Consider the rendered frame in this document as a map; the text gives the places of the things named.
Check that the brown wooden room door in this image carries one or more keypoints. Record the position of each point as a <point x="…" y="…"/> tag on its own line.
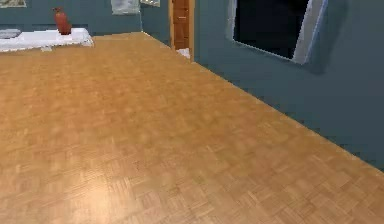
<point x="181" y="23"/>

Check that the red vase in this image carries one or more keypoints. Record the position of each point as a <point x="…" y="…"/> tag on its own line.
<point x="62" y="22"/>

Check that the white low table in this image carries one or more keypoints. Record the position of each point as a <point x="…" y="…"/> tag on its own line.
<point x="40" y="39"/>

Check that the small pale wall picture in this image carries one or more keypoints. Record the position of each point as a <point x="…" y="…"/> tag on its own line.
<point x="150" y="2"/>

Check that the dark window with white frame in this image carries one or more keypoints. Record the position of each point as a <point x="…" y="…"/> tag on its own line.
<point x="270" y="23"/>

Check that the pale framed wall picture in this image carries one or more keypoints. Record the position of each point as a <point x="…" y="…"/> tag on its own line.
<point x="125" y="6"/>

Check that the green framed wall picture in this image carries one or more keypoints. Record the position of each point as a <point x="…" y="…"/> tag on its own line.
<point x="12" y="3"/>

